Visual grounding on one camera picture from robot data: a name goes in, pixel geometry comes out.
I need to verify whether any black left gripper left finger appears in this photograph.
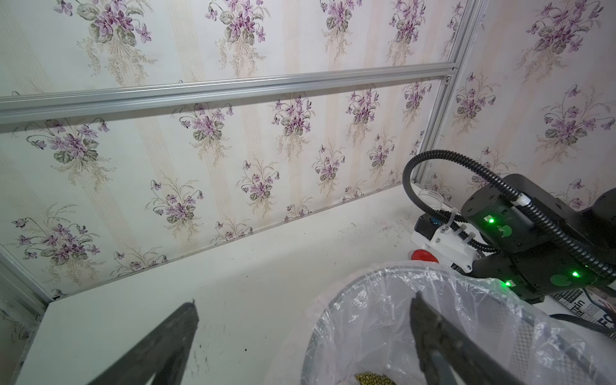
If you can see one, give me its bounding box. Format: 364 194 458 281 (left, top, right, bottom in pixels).
91 302 199 384

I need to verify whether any red jar lid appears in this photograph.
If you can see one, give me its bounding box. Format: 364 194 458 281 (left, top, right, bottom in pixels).
410 249 440 264

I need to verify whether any white lid bean jar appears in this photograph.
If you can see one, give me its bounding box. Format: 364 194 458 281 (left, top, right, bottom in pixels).
418 189 444 211

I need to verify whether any mesh bin with pink bag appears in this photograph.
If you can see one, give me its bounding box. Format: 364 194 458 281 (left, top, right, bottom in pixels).
265 261 615 384

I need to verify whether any green mung beans pile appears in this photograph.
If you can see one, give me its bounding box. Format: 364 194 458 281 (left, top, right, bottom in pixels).
355 372 396 385

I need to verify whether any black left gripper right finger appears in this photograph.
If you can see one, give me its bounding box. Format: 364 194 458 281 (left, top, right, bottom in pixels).
409 293 521 384

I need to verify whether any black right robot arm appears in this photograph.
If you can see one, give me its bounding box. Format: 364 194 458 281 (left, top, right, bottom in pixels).
402 150 615 303

